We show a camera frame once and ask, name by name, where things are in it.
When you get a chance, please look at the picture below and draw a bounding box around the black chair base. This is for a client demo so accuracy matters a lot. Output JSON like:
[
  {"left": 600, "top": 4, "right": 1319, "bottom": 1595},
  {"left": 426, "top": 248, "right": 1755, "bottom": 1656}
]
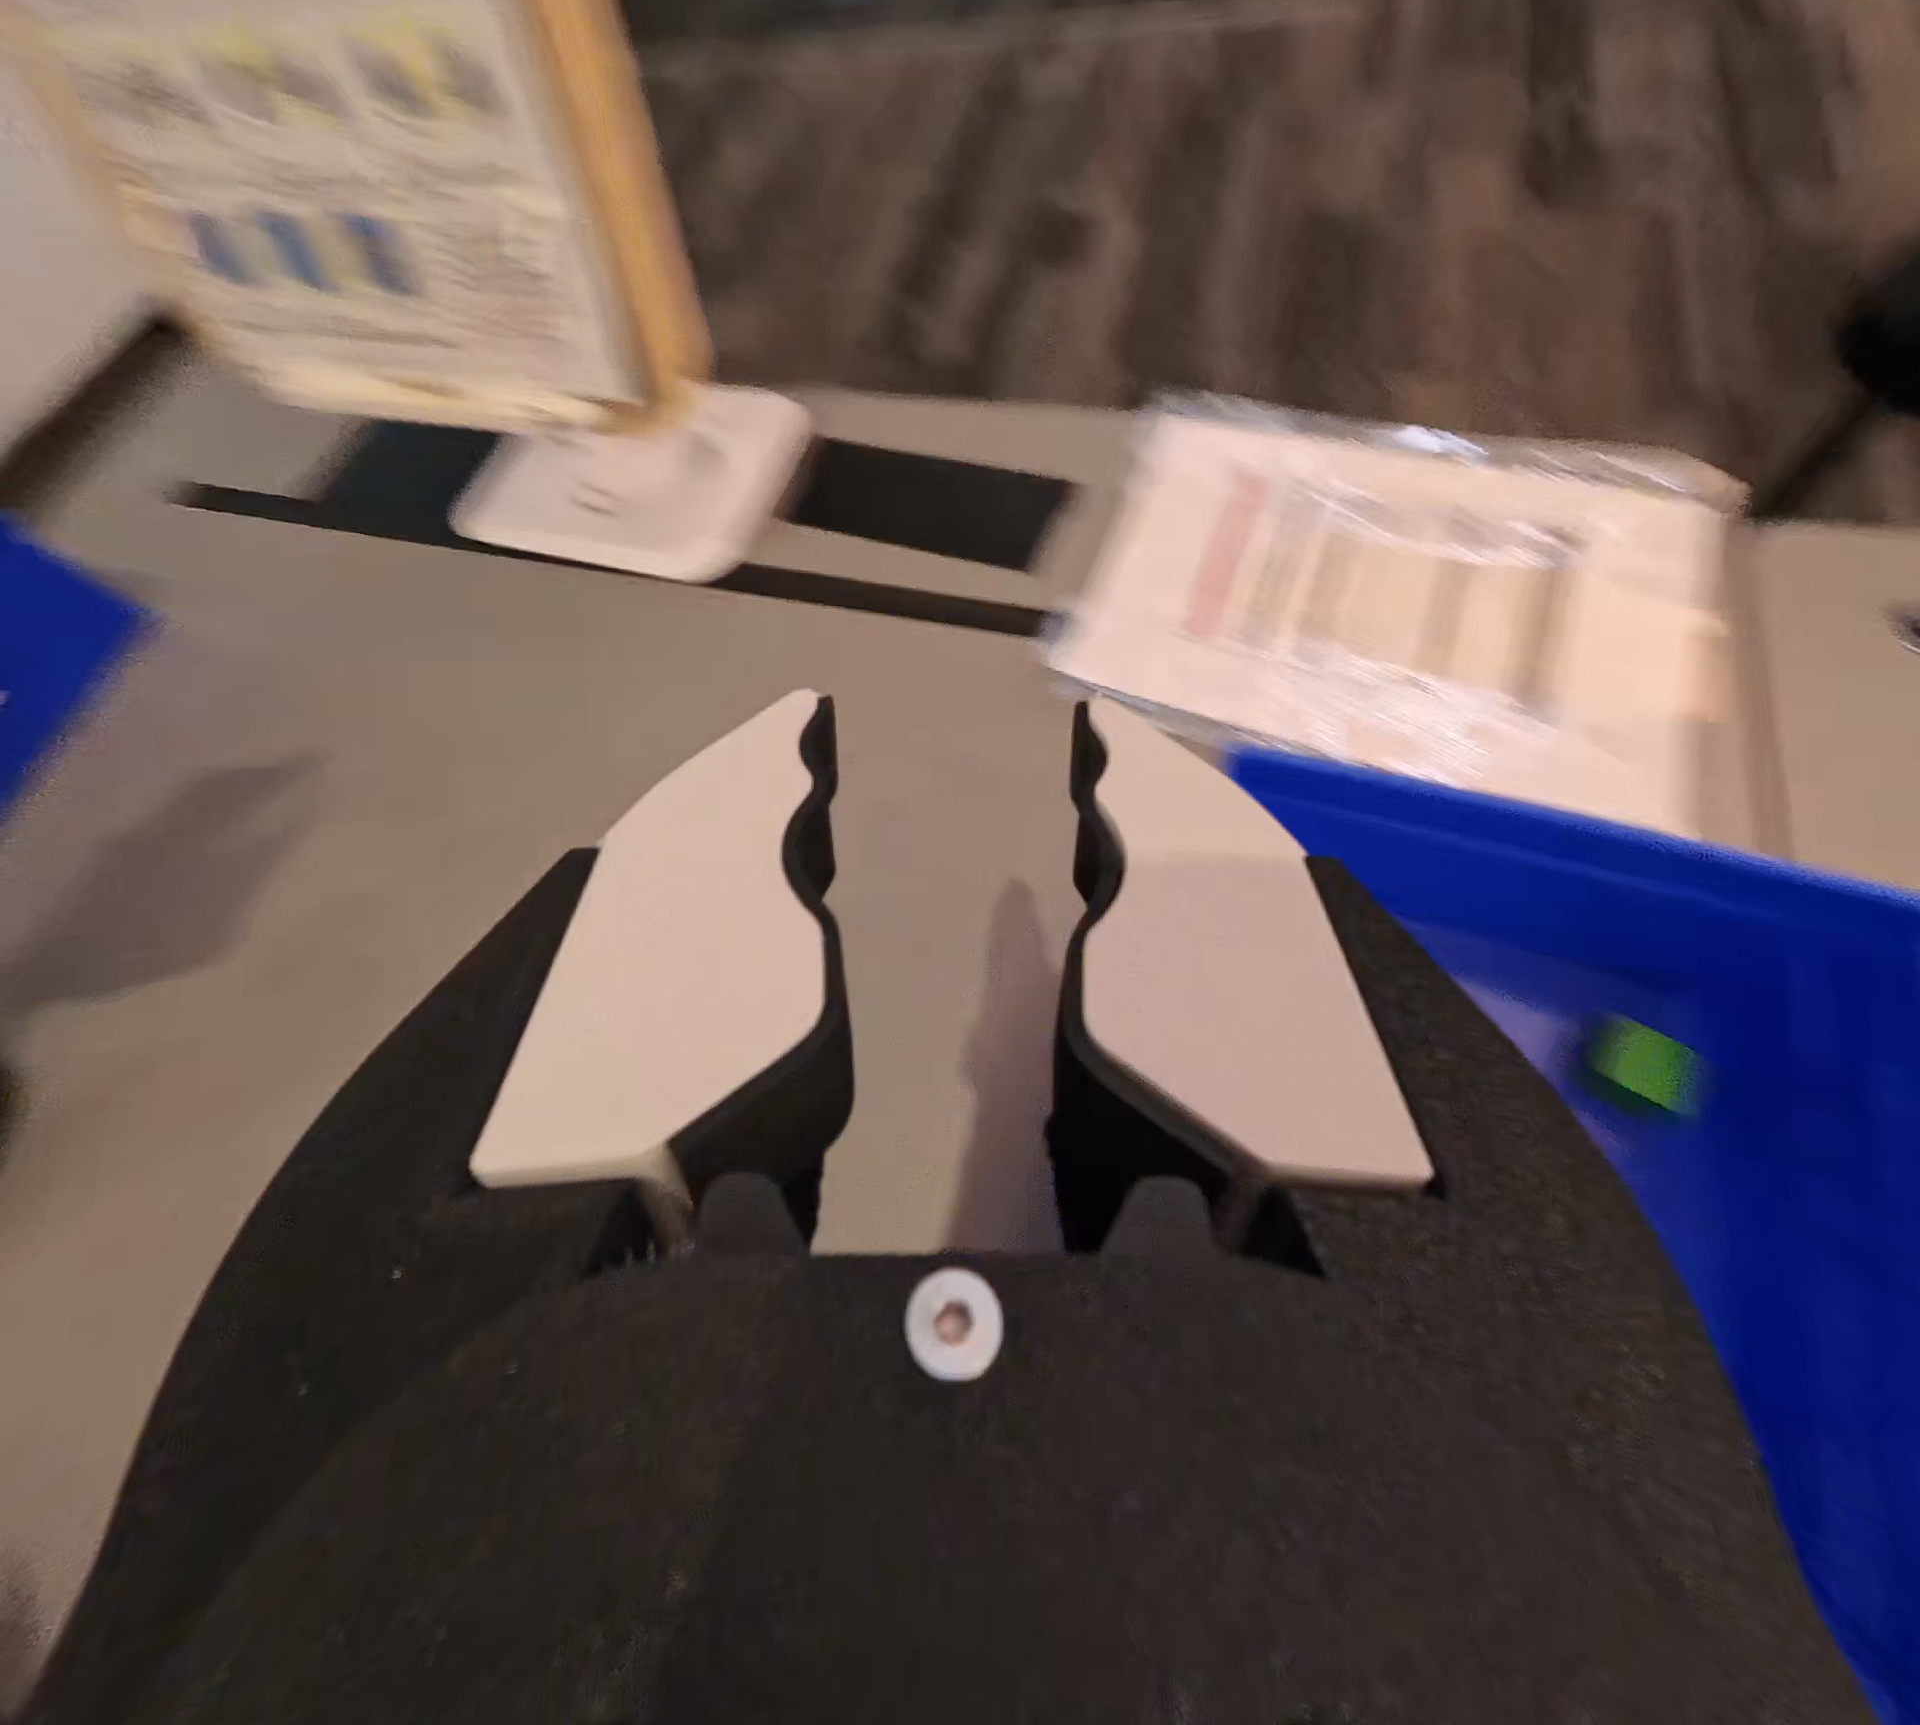
[{"left": 1755, "top": 255, "right": 1920, "bottom": 514}]

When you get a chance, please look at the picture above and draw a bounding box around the laminated printed paper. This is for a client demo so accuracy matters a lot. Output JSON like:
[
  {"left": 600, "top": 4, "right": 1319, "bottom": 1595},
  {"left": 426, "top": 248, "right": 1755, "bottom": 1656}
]
[{"left": 1043, "top": 392, "right": 1755, "bottom": 845}]

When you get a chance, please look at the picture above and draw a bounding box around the wooden display board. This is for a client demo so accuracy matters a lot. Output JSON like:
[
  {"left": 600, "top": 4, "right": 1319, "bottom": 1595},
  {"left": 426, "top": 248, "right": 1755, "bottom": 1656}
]
[{"left": 0, "top": 0, "right": 716, "bottom": 436}]

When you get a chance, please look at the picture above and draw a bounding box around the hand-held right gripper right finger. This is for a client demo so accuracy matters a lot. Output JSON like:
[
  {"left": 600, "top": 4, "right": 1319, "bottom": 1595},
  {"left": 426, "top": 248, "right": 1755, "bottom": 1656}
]
[{"left": 1051, "top": 697, "right": 1439, "bottom": 1252}]

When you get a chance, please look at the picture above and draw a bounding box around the blue plastic bin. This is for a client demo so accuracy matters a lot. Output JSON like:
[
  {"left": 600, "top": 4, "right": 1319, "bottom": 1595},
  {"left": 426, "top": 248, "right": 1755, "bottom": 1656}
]
[
  {"left": 1223, "top": 742, "right": 1920, "bottom": 1725},
  {"left": 0, "top": 511, "right": 163, "bottom": 831}
]

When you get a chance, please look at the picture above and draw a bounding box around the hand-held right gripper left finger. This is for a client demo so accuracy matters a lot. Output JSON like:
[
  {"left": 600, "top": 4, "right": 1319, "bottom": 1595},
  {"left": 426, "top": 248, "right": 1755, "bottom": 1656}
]
[{"left": 469, "top": 686, "right": 856, "bottom": 1247}]

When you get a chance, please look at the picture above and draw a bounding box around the green wooden cube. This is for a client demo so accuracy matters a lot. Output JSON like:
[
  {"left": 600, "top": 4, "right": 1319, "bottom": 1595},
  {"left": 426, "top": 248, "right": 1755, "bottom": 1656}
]
[{"left": 1587, "top": 1016, "right": 1711, "bottom": 1122}]

